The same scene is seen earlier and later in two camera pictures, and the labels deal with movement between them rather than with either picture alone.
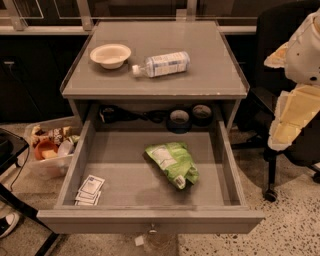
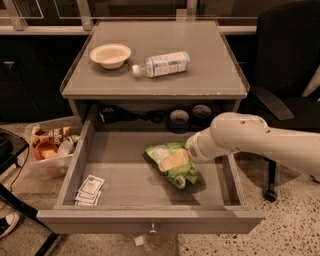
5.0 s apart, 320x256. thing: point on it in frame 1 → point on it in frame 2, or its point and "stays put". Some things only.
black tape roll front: (179, 122) stays put
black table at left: (11, 146) stays put
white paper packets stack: (90, 191) stays put
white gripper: (304, 60) → (192, 149)
